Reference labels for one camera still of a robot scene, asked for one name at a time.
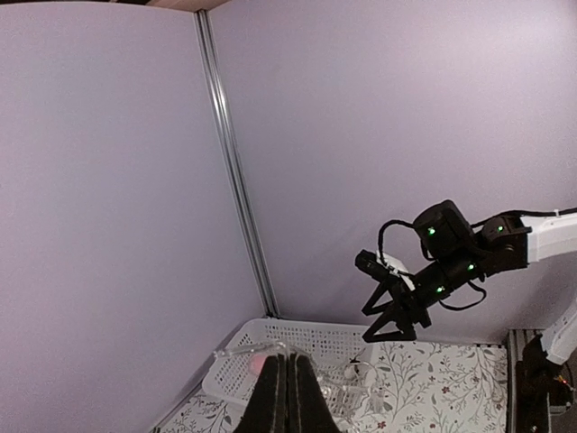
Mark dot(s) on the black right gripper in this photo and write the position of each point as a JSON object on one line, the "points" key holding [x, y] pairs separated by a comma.
{"points": [[404, 303]]}

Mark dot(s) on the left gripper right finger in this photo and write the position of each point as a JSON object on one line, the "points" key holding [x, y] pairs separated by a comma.
{"points": [[307, 411]]}

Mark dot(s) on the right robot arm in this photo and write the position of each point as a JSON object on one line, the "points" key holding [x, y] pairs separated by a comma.
{"points": [[458, 253]]}

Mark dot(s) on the pink pompom ornament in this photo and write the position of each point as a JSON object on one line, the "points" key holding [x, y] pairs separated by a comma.
{"points": [[256, 364]]}

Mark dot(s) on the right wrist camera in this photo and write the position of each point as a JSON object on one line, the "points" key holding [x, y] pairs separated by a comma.
{"points": [[366, 262]]}

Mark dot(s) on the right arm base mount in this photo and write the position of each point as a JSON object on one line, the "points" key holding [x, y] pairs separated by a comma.
{"points": [[538, 390]]}

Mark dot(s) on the right aluminium frame post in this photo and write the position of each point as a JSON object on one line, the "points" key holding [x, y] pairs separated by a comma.
{"points": [[232, 160]]}

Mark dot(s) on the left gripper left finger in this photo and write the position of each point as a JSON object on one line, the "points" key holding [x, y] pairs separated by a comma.
{"points": [[266, 409]]}

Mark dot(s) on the white plastic basket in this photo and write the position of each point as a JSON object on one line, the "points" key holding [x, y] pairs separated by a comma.
{"points": [[337, 353]]}

